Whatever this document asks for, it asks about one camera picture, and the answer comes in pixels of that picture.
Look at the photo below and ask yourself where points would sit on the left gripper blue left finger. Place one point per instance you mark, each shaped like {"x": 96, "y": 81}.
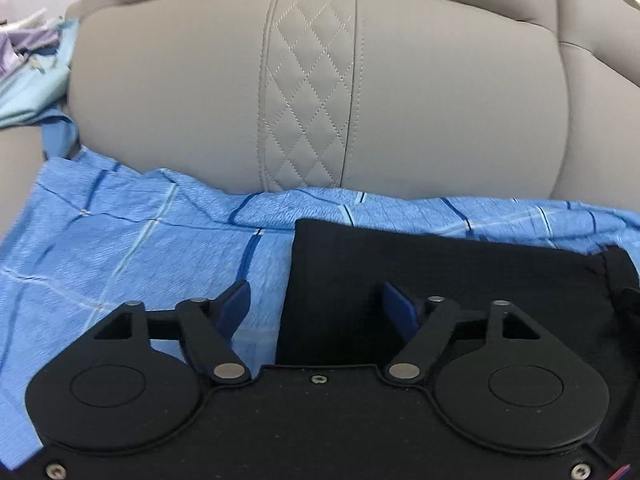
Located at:
{"x": 230, "y": 308}

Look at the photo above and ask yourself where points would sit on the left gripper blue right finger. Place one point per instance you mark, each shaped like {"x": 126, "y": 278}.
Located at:
{"x": 405, "y": 312}

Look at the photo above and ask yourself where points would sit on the black pants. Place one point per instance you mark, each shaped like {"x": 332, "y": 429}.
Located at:
{"x": 333, "y": 309}

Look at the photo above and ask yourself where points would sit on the blue plaid cloth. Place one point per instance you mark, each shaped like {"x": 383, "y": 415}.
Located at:
{"x": 94, "y": 234}

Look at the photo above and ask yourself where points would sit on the beige leather sofa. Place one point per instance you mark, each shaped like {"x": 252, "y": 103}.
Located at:
{"x": 404, "y": 98}

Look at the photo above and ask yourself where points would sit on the light blue garment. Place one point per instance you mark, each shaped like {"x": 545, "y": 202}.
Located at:
{"x": 41, "y": 82}

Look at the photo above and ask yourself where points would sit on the lavender white crumpled clothes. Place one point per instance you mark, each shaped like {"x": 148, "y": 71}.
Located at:
{"x": 19, "y": 40}

